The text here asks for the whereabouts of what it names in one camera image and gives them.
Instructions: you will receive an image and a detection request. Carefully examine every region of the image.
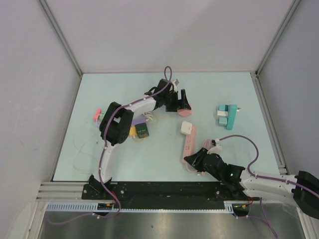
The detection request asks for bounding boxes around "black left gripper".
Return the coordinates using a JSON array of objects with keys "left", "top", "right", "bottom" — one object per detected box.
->
[{"left": 162, "top": 89, "right": 190, "bottom": 112}]

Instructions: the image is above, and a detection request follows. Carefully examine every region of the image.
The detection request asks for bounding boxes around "pink power strip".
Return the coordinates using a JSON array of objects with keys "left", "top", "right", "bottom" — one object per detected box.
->
[{"left": 181, "top": 125, "right": 197, "bottom": 164}]

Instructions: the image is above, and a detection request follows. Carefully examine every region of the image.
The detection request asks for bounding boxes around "white charger plug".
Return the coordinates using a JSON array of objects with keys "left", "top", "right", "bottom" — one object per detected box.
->
[{"left": 180, "top": 121, "right": 193, "bottom": 135}]

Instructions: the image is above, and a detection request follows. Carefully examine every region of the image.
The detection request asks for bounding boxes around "teal power strip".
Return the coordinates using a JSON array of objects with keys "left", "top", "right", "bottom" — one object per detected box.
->
[{"left": 225, "top": 105, "right": 239, "bottom": 130}]

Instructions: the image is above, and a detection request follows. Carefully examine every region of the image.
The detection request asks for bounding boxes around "pink cube socket adapter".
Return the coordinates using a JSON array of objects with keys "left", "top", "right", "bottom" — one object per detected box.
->
[{"left": 177, "top": 109, "right": 192, "bottom": 117}]

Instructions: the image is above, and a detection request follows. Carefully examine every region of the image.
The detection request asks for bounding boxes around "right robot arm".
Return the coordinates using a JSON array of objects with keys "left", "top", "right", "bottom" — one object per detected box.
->
[{"left": 182, "top": 147, "right": 319, "bottom": 219}]

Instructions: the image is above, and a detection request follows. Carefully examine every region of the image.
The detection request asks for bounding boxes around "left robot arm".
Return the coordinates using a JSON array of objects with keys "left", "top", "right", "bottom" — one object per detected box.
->
[{"left": 89, "top": 79, "right": 191, "bottom": 199}]

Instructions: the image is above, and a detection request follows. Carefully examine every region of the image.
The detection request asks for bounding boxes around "white plug on teal strip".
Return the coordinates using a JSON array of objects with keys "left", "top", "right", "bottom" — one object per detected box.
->
[{"left": 217, "top": 111, "right": 228, "bottom": 118}]

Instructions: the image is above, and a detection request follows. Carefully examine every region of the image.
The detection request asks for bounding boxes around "purple socket block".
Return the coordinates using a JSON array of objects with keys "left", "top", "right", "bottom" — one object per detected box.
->
[{"left": 131, "top": 118, "right": 146, "bottom": 126}]

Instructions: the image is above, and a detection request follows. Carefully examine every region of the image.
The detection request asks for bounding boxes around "teal plug upper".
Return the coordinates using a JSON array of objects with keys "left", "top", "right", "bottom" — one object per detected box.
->
[{"left": 218, "top": 105, "right": 228, "bottom": 112}]

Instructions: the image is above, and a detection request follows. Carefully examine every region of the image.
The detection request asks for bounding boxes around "teal plug lower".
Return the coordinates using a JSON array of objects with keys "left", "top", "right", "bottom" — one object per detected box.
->
[{"left": 218, "top": 117, "right": 228, "bottom": 126}]

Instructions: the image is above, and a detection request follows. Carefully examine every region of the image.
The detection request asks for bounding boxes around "yellow plug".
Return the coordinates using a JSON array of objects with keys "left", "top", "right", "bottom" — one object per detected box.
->
[{"left": 129, "top": 126, "right": 137, "bottom": 138}]

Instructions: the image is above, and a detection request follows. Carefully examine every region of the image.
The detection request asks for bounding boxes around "red pink plug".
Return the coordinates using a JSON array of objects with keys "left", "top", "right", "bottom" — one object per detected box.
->
[{"left": 93, "top": 109, "right": 102, "bottom": 122}]

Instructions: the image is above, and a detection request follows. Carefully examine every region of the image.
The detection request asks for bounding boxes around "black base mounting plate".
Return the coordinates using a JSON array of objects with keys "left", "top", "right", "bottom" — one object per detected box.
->
[{"left": 81, "top": 181, "right": 250, "bottom": 201}]

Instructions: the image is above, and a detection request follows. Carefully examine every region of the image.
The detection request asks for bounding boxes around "dark green charger block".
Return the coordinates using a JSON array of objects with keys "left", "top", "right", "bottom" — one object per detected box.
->
[{"left": 135, "top": 124, "right": 149, "bottom": 138}]

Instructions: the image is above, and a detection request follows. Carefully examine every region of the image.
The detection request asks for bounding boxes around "green small adapter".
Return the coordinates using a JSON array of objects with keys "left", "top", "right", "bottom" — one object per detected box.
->
[{"left": 98, "top": 113, "right": 105, "bottom": 120}]

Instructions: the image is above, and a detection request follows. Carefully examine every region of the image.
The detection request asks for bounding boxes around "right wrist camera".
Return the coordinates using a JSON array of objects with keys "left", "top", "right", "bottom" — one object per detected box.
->
[{"left": 207, "top": 138, "right": 222, "bottom": 154}]

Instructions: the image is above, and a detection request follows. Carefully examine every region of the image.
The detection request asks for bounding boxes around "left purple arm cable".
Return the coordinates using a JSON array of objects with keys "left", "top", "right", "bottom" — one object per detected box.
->
[{"left": 46, "top": 66, "right": 173, "bottom": 225}]

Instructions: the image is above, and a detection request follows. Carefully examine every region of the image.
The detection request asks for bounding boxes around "blue cable duct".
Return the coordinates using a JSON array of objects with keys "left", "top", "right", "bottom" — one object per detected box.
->
[{"left": 46, "top": 202, "right": 248, "bottom": 213}]

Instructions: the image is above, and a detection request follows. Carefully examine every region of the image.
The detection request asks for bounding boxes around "thin yellow cable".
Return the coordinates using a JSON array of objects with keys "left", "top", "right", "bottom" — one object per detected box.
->
[{"left": 72, "top": 114, "right": 160, "bottom": 174}]

